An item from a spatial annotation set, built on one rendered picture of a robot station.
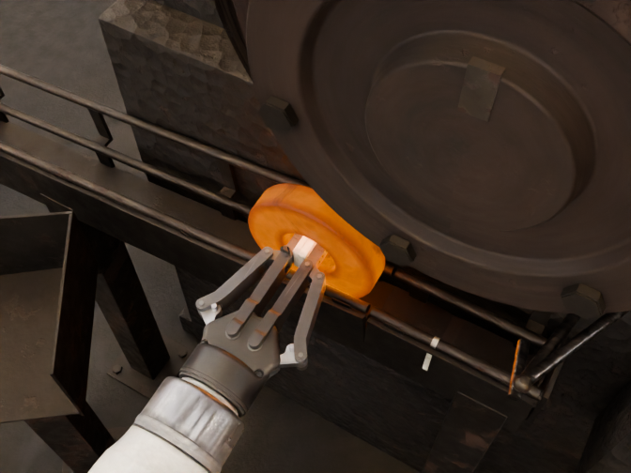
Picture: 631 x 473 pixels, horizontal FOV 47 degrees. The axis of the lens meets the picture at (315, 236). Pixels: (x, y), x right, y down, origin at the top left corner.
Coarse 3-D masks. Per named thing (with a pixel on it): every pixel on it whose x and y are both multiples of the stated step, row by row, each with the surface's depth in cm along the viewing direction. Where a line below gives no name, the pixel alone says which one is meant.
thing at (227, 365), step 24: (216, 336) 70; (240, 336) 70; (192, 360) 67; (216, 360) 66; (240, 360) 67; (264, 360) 69; (216, 384) 65; (240, 384) 66; (264, 384) 69; (240, 408) 67
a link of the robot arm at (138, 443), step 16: (128, 432) 64; (144, 432) 63; (112, 448) 63; (128, 448) 62; (144, 448) 61; (160, 448) 61; (176, 448) 62; (96, 464) 62; (112, 464) 61; (128, 464) 60; (144, 464) 60; (160, 464) 61; (176, 464) 61; (192, 464) 62
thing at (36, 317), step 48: (0, 240) 87; (48, 240) 88; (0, 288) 92; (48, 288) 92; (0, 336) 89; (48, 336) 88; (0, 384) 85; (48, 384) 84; (48, 432) 106; (96, 432) 116
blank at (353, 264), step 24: (264, 192) 77; (288, 192) 73; (312, 192) 73; (264, 216) 76; (288, 216) 73; (312, 216) 71; (336, 216) 72; (264, 240) 81; (288, 240) 80; (336, 240) 72; (360, 240) 72; (336, 264) 76; (360, 264) 73; (384, 264) 77; (336, 288) 81; (360, 288) 78
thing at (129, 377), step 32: (96, 256) 109; (128, 256) 118; (96, 288) 120; (128, 288) 122; (128, 320) 127; (128, 352) 141; (160, 352) 145; (128, 384) 148; (160, 384) 148; (448, 416) 85; (480, 416) 81; (448, 448) 93; (480, 448) 87
